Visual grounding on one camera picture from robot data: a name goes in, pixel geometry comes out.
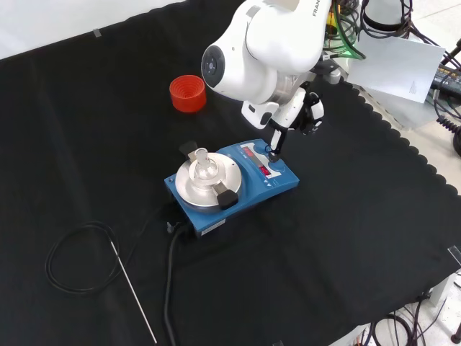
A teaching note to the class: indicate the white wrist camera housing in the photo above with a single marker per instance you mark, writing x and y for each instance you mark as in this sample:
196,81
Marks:
254,110

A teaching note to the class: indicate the black device with yellow print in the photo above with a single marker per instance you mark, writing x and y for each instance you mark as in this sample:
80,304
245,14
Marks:
448,77

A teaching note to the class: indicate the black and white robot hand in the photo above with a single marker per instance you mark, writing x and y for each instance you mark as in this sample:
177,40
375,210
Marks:
300,108

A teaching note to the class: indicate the grey tape piece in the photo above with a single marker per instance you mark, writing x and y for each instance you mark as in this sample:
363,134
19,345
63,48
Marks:
454,252
96,33

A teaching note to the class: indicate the orange ribbed round holder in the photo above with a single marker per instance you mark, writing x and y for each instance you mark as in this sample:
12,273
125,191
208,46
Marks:
188,94

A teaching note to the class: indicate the clear round-bottom glass flask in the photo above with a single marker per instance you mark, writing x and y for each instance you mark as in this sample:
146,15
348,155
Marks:
204,169

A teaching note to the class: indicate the heater with blue base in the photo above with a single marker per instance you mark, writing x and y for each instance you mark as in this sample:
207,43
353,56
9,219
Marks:
252,191

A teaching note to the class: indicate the white paper sheet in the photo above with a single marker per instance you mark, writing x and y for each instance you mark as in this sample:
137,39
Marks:
392,68

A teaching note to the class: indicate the grey metal clamp knob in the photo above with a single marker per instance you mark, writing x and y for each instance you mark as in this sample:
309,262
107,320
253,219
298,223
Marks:
329,72

